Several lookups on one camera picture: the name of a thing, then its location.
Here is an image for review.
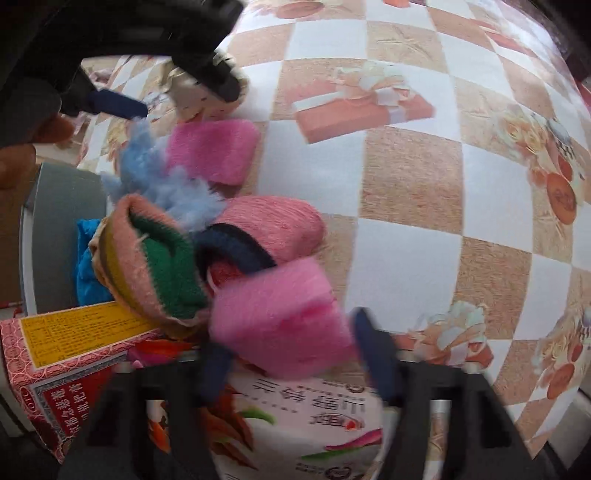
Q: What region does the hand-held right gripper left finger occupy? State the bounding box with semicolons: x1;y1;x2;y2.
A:
58;342;236;480

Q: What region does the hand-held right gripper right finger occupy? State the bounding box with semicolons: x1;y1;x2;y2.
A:
348;307;548;480

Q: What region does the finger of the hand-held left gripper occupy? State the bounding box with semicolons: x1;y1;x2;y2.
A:
168;28;249;103
60;69;149;119

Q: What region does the beige printed cloth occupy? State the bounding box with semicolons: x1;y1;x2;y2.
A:
168;51;250;123

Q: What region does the light blue fluffy fibre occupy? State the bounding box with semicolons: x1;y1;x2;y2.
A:
102;122;227;232

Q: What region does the pink foam block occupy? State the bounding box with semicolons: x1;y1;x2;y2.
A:
166;119;262;186
208;257;358;377

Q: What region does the grey box with white inside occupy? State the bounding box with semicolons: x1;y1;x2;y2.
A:
21;164;112;315

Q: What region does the striped knitted hat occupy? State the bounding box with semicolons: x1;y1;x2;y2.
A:
99;194;213;328

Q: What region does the person's left hand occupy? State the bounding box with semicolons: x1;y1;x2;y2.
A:
0;113;77;191

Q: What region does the dark blue knitted band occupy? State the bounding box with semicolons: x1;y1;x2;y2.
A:
191;224;278;296

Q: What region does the blue cloth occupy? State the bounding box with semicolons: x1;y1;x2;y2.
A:
75;218;116;306

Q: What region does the pink yarn ball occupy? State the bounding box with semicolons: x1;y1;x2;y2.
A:
210;196;326;268

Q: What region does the red patterned cardboard box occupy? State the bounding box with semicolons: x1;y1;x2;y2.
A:
0;300;162;464

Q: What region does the checkered printed tablecloth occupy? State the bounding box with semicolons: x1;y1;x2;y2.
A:
76;0;591;462

